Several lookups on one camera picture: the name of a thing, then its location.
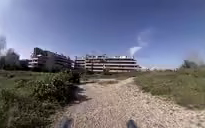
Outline grass field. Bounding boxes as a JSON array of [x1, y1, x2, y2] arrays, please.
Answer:
[[132, 65, 205, 110]]

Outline distant tree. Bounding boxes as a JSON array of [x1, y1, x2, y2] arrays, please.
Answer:
[[181, 59, 200, 70]]

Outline dark building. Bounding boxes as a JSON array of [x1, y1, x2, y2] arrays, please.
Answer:
[[27, 47, 75, 72]]

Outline green bushes and grass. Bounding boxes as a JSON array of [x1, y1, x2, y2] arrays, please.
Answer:
[[0, 69, 90, 128]]

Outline gravel dirt path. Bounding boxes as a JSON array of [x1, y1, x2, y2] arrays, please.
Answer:
[[51, 77, 205, 128]]

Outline bare trees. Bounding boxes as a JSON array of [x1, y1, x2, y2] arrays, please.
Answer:
[[0, 35, 22, 71]]

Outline robot's own part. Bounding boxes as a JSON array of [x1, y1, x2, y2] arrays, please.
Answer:
[[60, 117, 74, 128], [126, 119, 138, 128]]

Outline terraced building with balconies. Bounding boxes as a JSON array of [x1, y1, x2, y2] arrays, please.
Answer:
[[73, 54, 140, 74]]

